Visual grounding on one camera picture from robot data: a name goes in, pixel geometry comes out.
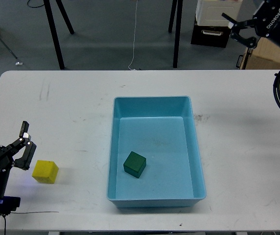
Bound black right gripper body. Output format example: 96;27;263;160
253;0;280;47

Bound light blue plastic bin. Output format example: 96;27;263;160
107;96;207;208

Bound black storage crate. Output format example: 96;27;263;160
190;18;231;48

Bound white plastic storage box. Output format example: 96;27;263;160
195;0;242;27

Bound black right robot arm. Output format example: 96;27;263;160
222;0;280;49

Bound white hanging cable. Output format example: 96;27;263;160
128;0;140;71

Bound black right tripod legs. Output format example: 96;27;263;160
168;0;183;68

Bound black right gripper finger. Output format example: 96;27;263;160
230;31;260;49
222;13;256;30

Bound yellow cube block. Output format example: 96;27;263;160
32;160;59;184

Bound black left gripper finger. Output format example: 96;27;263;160
14;141;37;170
4;121;31;153

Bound brown cardboard box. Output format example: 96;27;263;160
246;38;280;70

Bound black left tripod legs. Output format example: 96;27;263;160
43;0;75;71

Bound green cube block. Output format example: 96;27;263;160
123;151;146;178

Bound black tripod legs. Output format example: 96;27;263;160
168;0;183;68
43;0;75;71

